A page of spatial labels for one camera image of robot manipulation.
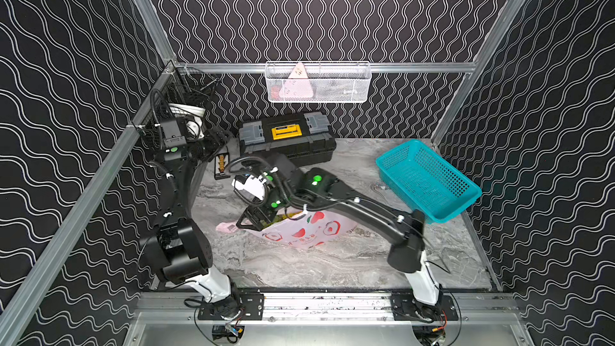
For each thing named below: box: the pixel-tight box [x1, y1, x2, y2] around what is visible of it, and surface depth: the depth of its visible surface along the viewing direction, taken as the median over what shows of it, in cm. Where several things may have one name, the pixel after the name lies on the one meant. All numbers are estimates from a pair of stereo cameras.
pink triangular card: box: [278, 61, 314, 99], surface depth 92 cm
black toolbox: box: [238, 112, 338, 168], surface depth 101 cm
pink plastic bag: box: [215, 209, 358, 250], surface depth 79 cm
